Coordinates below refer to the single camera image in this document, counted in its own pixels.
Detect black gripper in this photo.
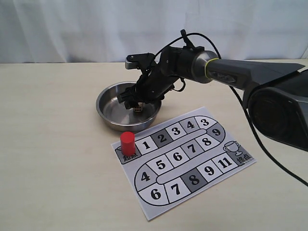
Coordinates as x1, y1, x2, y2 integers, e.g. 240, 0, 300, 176
117, 69, 175, 109

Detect wooden die black pips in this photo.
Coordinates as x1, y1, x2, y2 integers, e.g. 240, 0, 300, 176
133, 103, 143, 113

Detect red cylinder game piece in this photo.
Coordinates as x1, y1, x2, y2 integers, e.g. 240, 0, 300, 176
120, 131, 135, 156

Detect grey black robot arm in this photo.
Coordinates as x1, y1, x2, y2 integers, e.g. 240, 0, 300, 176
117, 46, 308, 150

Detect stainless steel round dish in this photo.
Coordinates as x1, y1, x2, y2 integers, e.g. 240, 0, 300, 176
96, 81, 162, 132

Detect paper game board numbered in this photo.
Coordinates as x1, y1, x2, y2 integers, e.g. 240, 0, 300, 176
112, 107, 256, 220

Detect white curtain backdrop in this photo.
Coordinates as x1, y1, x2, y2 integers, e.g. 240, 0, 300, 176
0, 0, 308, 63

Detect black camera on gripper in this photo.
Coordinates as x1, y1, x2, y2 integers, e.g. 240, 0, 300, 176
125, 53, 155, 71

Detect black cable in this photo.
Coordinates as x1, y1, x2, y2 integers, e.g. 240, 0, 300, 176
154, 29, 308, 187

